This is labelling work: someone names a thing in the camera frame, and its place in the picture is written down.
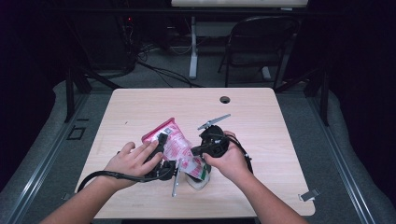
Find person's right hand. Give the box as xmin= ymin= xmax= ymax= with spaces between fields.
xmin=203 ymin=130 xmax=253 ymax=183

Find left hand-held gripper cable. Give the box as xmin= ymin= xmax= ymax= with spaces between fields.
xmin=77 ymin=161 xmax=177 ymax=194

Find white desk leg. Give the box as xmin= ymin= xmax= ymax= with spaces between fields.
xmin=261 ymin=65 xmax=273 ymax=81
xmin=189 ymin=15 xmax=200 ymax=80

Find person's left hand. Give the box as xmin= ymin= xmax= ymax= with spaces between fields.
xmin=104 ymin=141 xmax=163 ymax=188

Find black metal frame stand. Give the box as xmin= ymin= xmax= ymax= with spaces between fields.
xmin=64 ymin=18 xmax=122 ymax=124
xmin=274 ymin=62 xmax=331 ymax=127

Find hand-held gripper cable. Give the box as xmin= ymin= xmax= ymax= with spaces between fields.
xmin=228 ymin=134 xmax=254 ymax=175
xmin=77 ymin=161 xmax=177 ymax=194

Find pink and white snack bag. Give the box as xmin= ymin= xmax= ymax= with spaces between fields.
xmin=141 ymin=117 xmax=208 ymax=181

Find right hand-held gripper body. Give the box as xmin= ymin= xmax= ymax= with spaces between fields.
xmin=197 ymin=113 xmax=232 ymax=159

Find right hand-held gripper cable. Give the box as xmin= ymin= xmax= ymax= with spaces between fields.
xmin=228 ymin=134 xmax=254 ymax=175

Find aluminium floor rail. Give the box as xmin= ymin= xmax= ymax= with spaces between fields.
xmin=306 ymin=92 xmax=377 ymax=224
xmin=0 ymin=92 xmax=92 ymax=224

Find dark computer tower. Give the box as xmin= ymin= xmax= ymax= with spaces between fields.
xmin=71 ymin=15 xmax=138 ymax=74

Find black floor cables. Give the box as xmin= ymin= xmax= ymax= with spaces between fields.
xmin=136 ymin=43 xmax=204 ymax=89

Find black folding chair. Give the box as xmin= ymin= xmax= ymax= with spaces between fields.
xmin=218 ymin=15 xmax=302 ymax=90

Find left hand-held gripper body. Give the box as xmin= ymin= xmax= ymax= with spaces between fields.
xmin=144 ymin=160 xmax=181 ymax=198

